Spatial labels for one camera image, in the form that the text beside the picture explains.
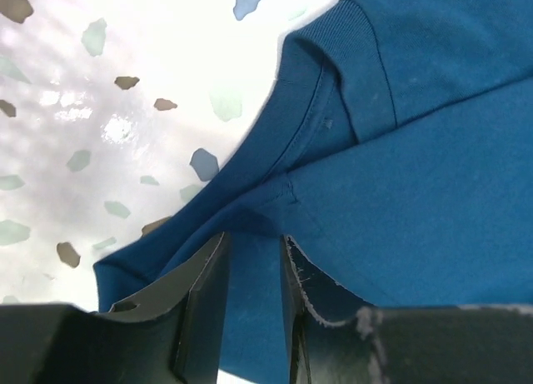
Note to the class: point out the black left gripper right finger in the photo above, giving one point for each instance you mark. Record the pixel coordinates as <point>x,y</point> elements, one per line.
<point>334,336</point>

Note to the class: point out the navy blue printed t-shirt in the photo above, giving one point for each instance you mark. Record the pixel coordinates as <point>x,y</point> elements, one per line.
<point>396,149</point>

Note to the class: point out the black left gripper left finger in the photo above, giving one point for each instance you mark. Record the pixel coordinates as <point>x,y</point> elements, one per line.
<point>169,332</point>

